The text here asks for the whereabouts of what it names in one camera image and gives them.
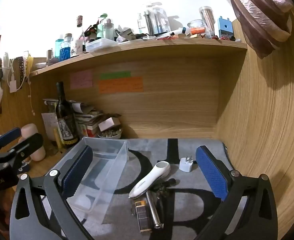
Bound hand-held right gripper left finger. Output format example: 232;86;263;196
9;145;95;240

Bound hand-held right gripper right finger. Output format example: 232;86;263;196
194;145;279;240

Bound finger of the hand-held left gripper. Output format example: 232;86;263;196
0;127;22;153
8;133;44;170

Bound white plug adapter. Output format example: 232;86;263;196
179;155;195;173

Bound clear plastic storage box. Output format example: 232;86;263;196
46;137;129;225

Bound white handheld massager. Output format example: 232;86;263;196
129;161;171;198

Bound silver metal cylinder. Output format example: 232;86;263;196
146;190;165;230

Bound brown and gold lighter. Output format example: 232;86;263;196
131;199;153;234

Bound cream cylinder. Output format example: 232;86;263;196
21;124;46;162

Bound white paper note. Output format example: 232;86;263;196
41;112;58;141

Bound yellow stick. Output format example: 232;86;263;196
53;128;62;150

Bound dark wine bottle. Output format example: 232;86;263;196
55;81;79;148

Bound white bowl of small bits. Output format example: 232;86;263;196
98;129;122;140

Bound stack of books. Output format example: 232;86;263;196
73;106;105;138

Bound small cardboard box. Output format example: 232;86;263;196
98;116;121;132

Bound rolled white paper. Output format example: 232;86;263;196
43;99;87;113

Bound patterned headband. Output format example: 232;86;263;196
15;56;27;83

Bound grey mat with black letters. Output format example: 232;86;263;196
41;138;233;240

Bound white hanging device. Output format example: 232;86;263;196
1;52;11;80

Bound pink sticky note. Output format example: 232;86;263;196
70;70;93;90

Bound orange sticky note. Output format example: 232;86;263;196
98;77;144;95

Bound teal bottle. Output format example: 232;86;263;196
55;39;64;62

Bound clear bottle with blue beads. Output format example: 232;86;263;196
60;33;74;61

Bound green sticky note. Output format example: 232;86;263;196
100;71;132;79

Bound white mug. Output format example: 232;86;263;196
73;39;85;55

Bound white plastic container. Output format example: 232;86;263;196
86;38;118;53

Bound wooden desk shelf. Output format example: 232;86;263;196
29;39;248;78

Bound green bottle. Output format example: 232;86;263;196
97;14;108;39

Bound grey bottle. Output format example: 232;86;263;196
103;19;115;40

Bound blue box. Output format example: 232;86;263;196
218;17;233;39

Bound glass jar with orange contents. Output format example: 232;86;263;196
187;19;207;37

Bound tall jar of sticks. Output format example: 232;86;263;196
199;6;216;38

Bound brown hanging hat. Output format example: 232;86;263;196
228;0;293;59

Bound clear plastic packaging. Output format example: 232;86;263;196
137;2;170;37

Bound white hanging string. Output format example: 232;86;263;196
27;76;35;117

